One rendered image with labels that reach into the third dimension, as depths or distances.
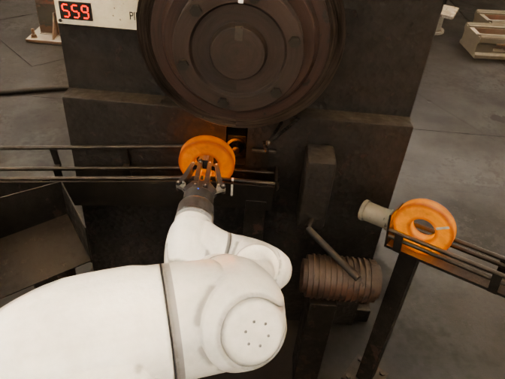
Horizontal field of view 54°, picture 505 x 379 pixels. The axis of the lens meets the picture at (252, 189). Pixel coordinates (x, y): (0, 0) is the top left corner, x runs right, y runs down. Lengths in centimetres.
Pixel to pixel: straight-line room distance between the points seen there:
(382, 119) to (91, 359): 109
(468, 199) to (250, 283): 234
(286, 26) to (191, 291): 68
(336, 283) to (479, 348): 84
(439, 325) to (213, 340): 167
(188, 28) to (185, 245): 45
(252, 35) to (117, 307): 70
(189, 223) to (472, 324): 137
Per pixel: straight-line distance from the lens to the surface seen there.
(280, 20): 107
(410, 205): 132
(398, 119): 146
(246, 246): 110
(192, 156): 136
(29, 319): 54
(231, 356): 51
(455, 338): 211
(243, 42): 108
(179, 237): 108
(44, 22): 424
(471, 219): 267
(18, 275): 135
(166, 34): 116
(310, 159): 134
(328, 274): 142
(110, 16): 137
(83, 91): 148
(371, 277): 145
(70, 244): 138
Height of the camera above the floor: 154
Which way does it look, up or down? 38 degrees down
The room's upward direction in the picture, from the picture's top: 5 degrees clockwise
